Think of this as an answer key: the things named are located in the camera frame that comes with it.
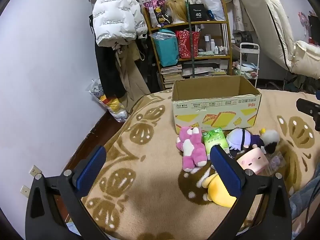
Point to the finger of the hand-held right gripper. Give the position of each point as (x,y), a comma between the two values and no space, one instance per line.
(308,110)

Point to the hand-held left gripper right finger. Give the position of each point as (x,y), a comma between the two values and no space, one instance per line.
(225,172)

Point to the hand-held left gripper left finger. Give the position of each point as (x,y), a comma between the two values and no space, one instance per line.
(91,170)

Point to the yellow plush toy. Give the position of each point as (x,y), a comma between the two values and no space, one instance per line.
(215,190)

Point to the pink cube plush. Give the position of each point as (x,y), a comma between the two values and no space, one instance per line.
(252,161)

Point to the green tissue pack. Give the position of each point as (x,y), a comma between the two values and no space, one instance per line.
(215,138)

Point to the pale-haired plush doll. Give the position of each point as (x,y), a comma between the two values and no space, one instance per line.
(237,137)

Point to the pink plush toy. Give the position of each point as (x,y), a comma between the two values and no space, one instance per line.
(191,150)

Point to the printed cardboard box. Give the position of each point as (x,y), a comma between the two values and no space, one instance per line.
(215,110)

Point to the grey-haired plush doll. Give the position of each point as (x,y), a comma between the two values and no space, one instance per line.
(271,136)

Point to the clear plastic packet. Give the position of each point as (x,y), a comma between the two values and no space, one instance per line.
(276,163)

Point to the cream cushion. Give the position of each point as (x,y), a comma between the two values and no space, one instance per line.
(307,55)

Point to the beige patterned blanket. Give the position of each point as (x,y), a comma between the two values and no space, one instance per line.
(150,167)

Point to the plastic bag of toys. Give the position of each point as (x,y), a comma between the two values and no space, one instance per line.
(112,107)

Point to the person's jeans leg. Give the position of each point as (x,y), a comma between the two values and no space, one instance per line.
(302,197)

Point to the white trolley cart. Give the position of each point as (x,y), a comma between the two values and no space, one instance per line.
(248,46)

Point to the beige hanging trousers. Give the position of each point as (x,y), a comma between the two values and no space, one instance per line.
(132,85)

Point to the black hanging garment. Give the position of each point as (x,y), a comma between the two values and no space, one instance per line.
(107,75)

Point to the white mattress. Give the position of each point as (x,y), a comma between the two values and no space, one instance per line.
(260,17)

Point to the stack of books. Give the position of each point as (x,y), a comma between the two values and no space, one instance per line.
(172,75)

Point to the group of cosmetic bottles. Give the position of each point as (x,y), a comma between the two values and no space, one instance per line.
(216,47)

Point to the black tote bag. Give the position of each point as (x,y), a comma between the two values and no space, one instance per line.
(152,72)

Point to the red gift bag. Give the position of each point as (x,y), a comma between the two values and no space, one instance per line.
(185,45)

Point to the green pole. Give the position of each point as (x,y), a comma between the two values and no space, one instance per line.
(191,42)

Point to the teal bag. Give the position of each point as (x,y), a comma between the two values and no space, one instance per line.
(165,50)

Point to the white plastic bag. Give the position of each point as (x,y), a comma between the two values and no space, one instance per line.
(212,0)

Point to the yellow shelf rack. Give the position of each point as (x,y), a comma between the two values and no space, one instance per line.
(190,24)

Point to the black box with white print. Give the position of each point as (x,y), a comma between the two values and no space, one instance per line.
(198,12)

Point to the white puffer jacket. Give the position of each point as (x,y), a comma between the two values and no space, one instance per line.
(112,17)

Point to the blonde wig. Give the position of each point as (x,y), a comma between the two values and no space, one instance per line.
(175,7)

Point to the purple printed packet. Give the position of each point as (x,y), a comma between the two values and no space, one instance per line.
(157,10)

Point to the white wall socket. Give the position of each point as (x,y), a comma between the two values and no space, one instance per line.
(35,170)
(25,191)

